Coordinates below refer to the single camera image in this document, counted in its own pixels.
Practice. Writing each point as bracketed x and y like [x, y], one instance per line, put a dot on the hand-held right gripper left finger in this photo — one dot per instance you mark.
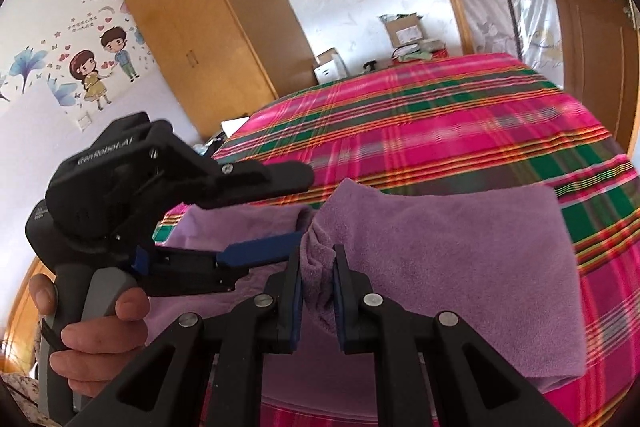
[298, 307]

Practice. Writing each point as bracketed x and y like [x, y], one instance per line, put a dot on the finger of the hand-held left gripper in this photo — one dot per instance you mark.
[270, 179]
[265, 252]

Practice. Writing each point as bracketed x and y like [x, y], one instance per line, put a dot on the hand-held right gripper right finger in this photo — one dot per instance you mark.
[340, 307]

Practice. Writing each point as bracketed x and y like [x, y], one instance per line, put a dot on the purple fleece pants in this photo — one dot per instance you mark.
[450, 267]

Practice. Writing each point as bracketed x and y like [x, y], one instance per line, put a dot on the person's left hand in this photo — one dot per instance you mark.
[100, 347]

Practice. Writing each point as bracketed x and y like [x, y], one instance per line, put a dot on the white paper sheet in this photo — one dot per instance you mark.
[235, 127]

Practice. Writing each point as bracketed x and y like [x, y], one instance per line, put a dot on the black cloth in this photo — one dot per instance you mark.
[212, 143]

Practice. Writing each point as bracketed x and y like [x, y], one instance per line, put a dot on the white cardboard box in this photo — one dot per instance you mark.
[330, 67]

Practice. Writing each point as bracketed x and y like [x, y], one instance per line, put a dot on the wooden headboard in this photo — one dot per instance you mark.
[27, 307]

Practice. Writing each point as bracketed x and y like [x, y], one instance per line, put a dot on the wooden wardrobe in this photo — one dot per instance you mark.
[210, 47]

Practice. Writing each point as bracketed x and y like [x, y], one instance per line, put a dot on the small black object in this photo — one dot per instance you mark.
[371, 66]

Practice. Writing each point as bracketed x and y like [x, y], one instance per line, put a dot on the pink plaid bed sheet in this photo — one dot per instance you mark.
[425, 122]

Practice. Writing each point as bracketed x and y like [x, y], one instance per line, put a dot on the light green cloth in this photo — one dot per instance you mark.
[412, 57]

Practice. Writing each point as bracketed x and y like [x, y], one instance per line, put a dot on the open cardboard box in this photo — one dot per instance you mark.
[405, 32]

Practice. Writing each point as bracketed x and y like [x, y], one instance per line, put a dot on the red box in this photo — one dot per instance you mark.
[440, 53]

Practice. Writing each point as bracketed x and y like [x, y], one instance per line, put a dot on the wooden door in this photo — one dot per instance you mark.
[590, 32]

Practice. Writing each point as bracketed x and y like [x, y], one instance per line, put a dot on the white wall socket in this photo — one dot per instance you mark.
[83, 122]

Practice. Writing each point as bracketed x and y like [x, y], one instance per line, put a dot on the cartoon couple wall sticker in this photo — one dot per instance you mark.
[100, 67]

